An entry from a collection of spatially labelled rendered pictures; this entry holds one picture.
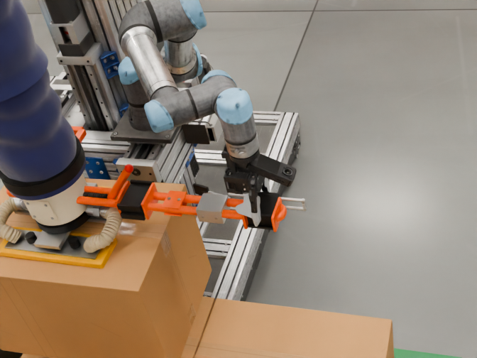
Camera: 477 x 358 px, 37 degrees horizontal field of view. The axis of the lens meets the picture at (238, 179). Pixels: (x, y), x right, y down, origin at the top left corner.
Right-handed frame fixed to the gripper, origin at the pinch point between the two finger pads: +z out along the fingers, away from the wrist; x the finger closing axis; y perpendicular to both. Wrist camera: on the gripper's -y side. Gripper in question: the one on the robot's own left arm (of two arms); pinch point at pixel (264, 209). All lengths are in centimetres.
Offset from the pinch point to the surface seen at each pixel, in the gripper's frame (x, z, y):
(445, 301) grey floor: -69, 120, -42
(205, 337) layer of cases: -1, 66, 30
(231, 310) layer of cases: -13, 66, 25
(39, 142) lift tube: 6, -23, 52
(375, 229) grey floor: -104, 121, -8
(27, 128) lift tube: 7, -28, 53
